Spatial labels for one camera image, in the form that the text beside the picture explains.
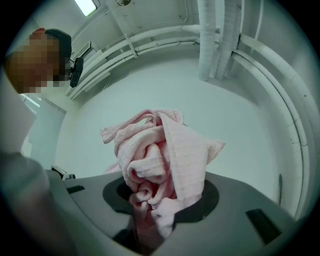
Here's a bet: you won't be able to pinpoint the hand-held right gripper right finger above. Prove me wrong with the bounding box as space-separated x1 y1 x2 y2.
154 172 313 256

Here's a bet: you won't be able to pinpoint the person's head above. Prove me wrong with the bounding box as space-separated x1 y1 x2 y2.
3 27 73 95

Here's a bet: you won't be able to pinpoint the black head-mounted camera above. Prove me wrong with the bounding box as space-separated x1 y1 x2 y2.
68 56 85 89

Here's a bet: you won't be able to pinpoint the person's dark grey shirt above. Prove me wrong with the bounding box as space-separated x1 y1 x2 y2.
0 151 60 256

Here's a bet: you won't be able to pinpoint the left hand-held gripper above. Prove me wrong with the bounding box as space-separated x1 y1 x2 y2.
50 164 76 180

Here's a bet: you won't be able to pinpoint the white ceiling pipe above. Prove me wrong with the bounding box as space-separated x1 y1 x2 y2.
71 24 316 221
68 36 305 221

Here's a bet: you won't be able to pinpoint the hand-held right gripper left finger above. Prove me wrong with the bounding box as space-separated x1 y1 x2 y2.
47 171 151 256

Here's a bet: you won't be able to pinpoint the white insulated pipe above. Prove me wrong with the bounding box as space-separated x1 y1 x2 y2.
197 0 218 82
215 0 241 81

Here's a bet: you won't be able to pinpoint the ceiling light panel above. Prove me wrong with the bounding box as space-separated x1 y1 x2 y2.
74 0 101 17

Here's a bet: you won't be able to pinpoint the pink clothes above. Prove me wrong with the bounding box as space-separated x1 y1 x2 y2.
99 107 227 251

